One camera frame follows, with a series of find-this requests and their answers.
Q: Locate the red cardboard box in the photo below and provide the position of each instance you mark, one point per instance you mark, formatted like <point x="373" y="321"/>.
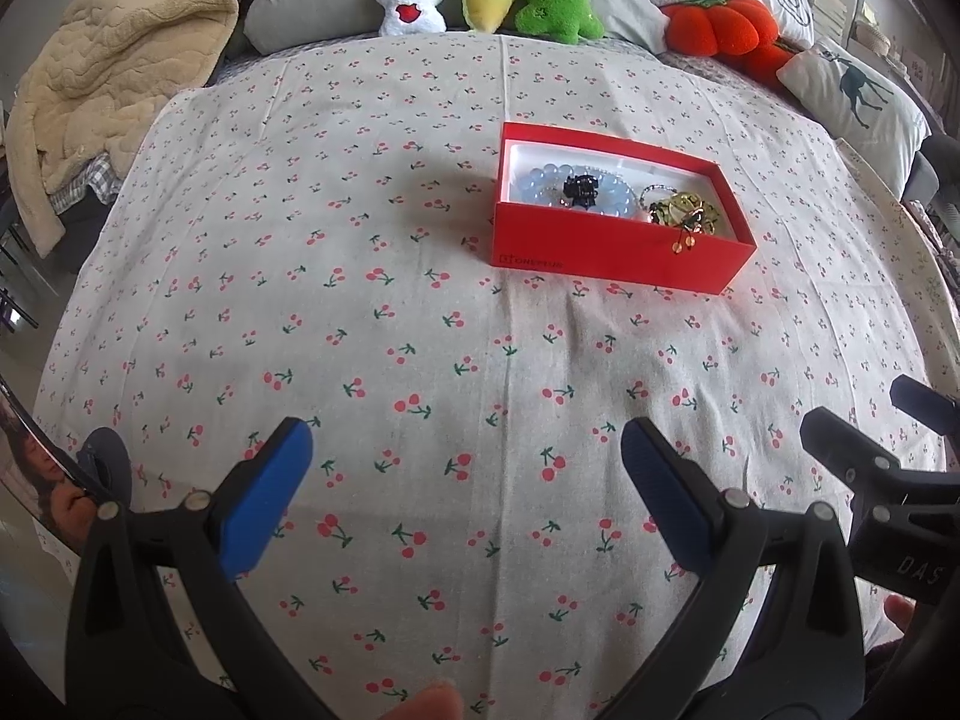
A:
<point x="600" y="247"/>

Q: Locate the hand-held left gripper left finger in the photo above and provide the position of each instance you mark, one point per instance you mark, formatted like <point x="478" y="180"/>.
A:
<point x="262" y="495"/>

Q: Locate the plaid bed sheet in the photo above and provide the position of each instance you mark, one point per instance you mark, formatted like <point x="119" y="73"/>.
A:
<point x="90" y="180"/>

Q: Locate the grey quilted bed cover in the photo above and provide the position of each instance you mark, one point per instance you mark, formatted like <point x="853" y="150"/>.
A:
<point x="300" y="51"/>

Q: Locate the glossy printed picture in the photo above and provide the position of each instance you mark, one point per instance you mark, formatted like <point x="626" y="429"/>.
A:
<point x="37" y="465"/>

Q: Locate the person's left hand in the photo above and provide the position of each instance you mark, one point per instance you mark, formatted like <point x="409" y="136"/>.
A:
<point x="427" y="705"/>

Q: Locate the black chair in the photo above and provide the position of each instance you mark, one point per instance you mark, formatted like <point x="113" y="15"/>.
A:
<point x="11" y="255"/>

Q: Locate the beige fleece blanket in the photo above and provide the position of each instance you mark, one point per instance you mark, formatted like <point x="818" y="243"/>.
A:
<point x="112" y="52"/>

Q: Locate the grey round object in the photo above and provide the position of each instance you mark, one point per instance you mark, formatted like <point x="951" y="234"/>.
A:
<point x="105" y="457"/>

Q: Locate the white deer print cushion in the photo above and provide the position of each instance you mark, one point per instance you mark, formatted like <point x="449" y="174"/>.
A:
<point x="825" y="82"/>

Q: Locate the black hair accessory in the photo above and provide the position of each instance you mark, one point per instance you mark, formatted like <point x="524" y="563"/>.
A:
<point x="581" y="187"/>

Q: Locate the cluttered wall shelf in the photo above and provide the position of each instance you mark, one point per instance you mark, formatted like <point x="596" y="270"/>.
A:
<point x="900" y="37"/>

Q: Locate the orange persimmon plush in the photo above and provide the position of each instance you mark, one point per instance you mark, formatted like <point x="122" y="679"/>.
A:
<point x="705" y="30"/>
<point x="772" y="64"/>

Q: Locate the person's right hand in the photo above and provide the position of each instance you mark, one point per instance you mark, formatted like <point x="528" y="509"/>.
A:
<point x="900" y="615"/>

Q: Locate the cherry print bed sheet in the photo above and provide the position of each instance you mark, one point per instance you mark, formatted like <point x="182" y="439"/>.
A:
<point x="375" y="202"/>

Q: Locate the grey office chair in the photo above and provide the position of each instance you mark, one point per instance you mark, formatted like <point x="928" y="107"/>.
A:
<point x="930" y="172"/>

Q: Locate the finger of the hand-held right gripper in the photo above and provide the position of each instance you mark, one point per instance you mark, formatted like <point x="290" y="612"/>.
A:
<point x="840" y="439"/>
<point x="919" y="397"/>

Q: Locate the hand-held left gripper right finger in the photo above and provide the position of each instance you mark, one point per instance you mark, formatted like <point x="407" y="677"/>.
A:
<point x="667" y="495"/>

